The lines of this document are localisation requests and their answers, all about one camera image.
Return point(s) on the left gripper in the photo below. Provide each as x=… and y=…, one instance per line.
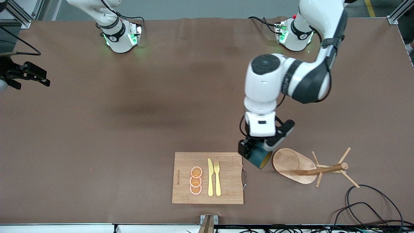
x=245, y=148

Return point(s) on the teal mug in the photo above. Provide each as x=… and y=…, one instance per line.
x=258, y=159

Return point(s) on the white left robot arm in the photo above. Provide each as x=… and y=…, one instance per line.
x=265, y=81

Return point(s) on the wooden mug tree stand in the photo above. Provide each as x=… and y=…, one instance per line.
x=288, y=165

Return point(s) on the bamboo cutting board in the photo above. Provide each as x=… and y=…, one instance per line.
x=229, y=181

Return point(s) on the yellow plastic fork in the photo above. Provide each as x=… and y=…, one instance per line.
x=218, y=184

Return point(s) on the yellow plastic knife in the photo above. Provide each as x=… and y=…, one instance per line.
x=210, y=181

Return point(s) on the orange slice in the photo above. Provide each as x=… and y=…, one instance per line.
x=196, y=171
x=195, y=190
x=195, y=182

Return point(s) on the aluminium frame profile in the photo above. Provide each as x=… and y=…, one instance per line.
x=393, y=20
x=25, y=23

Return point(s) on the metal bracket with post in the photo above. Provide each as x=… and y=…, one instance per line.
x=208, y=223

